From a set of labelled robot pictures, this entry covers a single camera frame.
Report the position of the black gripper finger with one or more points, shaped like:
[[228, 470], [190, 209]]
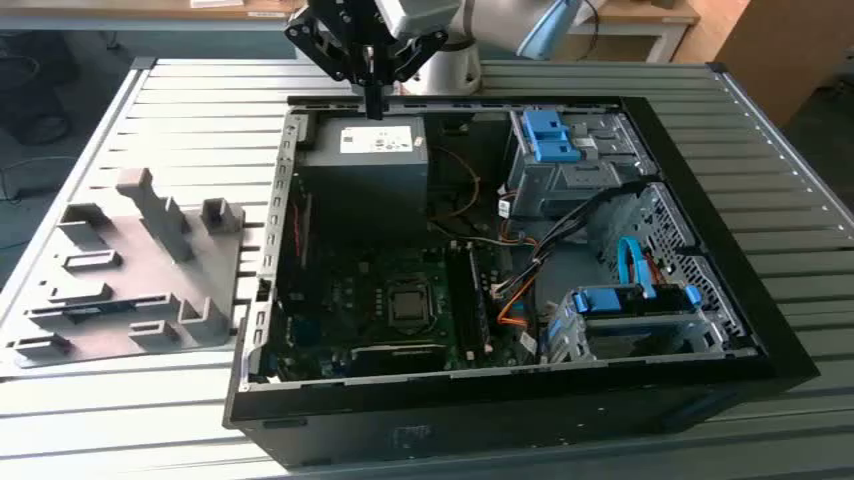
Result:
[[320, 45], [416, 55]]

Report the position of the blue RAM stick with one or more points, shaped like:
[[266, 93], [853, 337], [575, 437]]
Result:
[[107, 306]]

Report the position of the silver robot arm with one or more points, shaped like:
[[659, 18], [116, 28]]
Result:
[[450, 70]]

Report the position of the wooden desk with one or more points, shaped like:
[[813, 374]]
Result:
[[220, 14]]

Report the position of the grey power supply unit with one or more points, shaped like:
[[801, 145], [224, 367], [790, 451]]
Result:
[[374, 165]]

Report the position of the blue plastic bay latch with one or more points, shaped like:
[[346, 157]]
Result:
[[550, 130]]

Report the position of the grey metal drive cage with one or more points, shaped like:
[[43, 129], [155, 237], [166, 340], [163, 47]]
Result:
[[581, 185]]

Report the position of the green motherboard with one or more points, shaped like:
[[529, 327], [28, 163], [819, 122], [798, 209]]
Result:
[[347, 285]]

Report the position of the silver CPU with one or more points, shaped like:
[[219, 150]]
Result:
[[408, 306]]

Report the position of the grey parts rack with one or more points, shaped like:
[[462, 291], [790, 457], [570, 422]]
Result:
[[143, 270]]

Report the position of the wooden cabinet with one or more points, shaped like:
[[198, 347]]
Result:
[[787, 50]]

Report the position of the hard disk in blue carrier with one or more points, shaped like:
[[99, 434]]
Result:
[[597, 300]]

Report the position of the black graphics card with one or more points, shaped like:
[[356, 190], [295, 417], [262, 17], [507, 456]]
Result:
[[400, 357]]

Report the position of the grey metal disk bay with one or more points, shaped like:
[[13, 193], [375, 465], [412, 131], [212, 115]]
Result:
[[641, 324]]

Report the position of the black PC case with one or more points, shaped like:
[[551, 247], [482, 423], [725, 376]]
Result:
[[467, 415]]

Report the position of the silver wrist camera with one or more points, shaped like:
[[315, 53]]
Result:
[[420, 17]]

